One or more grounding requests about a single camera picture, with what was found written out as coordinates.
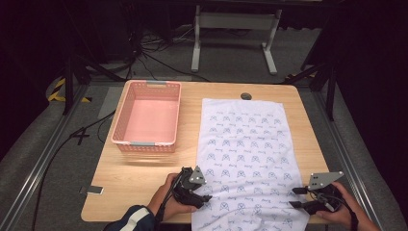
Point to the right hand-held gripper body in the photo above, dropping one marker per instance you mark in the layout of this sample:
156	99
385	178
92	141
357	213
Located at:
324	181

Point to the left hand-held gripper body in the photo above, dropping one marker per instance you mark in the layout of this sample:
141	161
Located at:
186	189

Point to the white patterned towel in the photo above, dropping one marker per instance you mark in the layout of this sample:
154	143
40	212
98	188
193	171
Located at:
247	144

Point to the pink plastic basket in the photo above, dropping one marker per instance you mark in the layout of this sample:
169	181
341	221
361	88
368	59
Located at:
150	122

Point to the person's left hand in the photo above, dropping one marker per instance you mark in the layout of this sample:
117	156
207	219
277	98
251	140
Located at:
170	205

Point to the person's right hand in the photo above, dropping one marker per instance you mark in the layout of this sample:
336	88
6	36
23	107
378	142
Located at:
344	216

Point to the black metal stand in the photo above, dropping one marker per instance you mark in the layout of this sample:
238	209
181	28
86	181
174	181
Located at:
68	86
330	89

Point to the grey tape strip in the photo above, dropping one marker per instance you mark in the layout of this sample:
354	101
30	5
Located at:
92	190

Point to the aluminium floor rail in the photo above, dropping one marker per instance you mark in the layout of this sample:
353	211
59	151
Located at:
344	144
38	166

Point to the white metal desk frame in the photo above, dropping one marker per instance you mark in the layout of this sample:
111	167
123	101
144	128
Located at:
237	20

